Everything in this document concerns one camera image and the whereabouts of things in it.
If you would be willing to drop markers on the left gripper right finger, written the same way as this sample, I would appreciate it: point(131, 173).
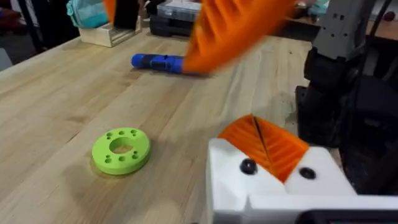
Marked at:
point(323, 174)

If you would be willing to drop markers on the black tool case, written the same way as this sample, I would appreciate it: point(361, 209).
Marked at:
point(168, 28)

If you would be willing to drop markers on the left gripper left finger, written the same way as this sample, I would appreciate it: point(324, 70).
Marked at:
point(227, 168)

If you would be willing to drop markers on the teal soft bag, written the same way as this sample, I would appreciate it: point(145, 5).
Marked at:
point(87, 14)

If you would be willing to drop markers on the black flat slab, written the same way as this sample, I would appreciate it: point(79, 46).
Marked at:
point(126, 14)

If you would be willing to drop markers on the green disc with holes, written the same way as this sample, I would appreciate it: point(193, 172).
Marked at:
point(121, 151)

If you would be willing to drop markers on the clear plastic organizer box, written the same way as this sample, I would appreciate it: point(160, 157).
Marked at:
point(177, 11)

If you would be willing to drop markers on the blue electric screwdriver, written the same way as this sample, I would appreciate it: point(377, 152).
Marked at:
point(155, 62)

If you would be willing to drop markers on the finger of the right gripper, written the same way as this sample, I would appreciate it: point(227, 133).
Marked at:
point(230, 34)

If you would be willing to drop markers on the pale wooden box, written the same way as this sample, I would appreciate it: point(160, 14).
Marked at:
point(105, 35)

